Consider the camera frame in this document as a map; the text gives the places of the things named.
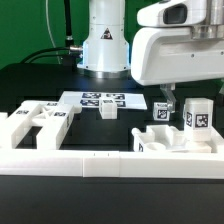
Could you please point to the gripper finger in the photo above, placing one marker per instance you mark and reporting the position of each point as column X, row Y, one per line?
column 167, row 90

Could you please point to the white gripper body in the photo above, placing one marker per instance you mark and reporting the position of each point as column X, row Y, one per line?
column 179, row 41

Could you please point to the white chair seat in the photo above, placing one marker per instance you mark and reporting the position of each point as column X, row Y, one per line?
column 164, row 139

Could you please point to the white tagged nut cube left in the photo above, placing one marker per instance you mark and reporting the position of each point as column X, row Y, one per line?
column 160, row 112

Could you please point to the white U-shaped obstacle fence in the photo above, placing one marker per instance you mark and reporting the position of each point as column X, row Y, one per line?
column 26, row 159

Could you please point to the white chair back frame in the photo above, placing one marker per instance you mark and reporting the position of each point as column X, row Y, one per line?
column 53, row 118

